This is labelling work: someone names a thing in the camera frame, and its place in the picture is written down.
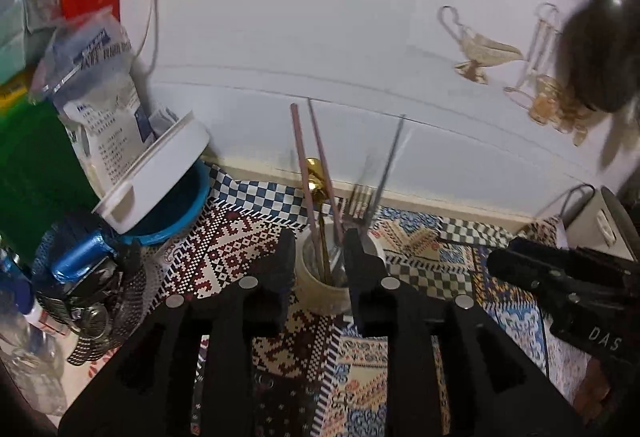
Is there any black frying pan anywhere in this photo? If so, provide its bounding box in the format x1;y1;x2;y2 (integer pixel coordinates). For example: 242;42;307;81
551;0;640;114

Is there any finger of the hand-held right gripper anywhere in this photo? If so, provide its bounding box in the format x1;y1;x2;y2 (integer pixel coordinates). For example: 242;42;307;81
506;237;640;279
487;249;632;307

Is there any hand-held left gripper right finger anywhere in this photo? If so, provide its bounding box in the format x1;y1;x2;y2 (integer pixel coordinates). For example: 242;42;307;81
343;228;587;437

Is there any blue bowl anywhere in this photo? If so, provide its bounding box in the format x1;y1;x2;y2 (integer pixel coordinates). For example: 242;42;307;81
121;161;212;246

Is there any blue foil packet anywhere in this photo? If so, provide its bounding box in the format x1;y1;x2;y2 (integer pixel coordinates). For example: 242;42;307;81
49;228;122;284

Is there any green box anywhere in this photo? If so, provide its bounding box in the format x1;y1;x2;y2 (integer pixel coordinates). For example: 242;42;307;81
0;98;102;245

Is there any black mesh bag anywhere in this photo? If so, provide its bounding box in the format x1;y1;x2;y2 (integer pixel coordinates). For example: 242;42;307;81
34;216;168;366

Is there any gold spoon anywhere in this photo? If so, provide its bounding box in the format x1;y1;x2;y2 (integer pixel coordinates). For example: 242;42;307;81
305;157;333;284

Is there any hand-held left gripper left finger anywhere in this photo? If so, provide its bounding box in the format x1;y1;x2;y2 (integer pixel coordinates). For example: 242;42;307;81
59;229;298;437

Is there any white ceramic cup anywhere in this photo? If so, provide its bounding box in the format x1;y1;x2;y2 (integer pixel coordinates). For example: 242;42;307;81
295;228;387;316

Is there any grey metal chopstick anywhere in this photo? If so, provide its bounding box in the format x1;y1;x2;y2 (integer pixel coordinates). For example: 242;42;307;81
356;154;375;192
376;114;407;204

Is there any patterned patchwork mat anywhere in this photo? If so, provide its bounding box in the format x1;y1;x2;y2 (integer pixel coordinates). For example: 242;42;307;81
65;161;607;437

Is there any printed plastic bag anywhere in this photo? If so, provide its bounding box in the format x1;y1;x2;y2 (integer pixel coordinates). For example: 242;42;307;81
29;6;180;198

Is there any dark metal fork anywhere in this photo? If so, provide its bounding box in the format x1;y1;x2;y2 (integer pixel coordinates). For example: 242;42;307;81
334;185;377;279

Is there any clear plastic bottle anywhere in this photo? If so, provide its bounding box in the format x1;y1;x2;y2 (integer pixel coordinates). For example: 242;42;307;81
0;312;72;420

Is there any black power cable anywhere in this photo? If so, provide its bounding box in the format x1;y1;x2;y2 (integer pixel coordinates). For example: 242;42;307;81
534;184;597;222

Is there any gravy boat wall sticker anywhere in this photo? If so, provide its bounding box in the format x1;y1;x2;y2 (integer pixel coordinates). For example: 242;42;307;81
438;5;527;86

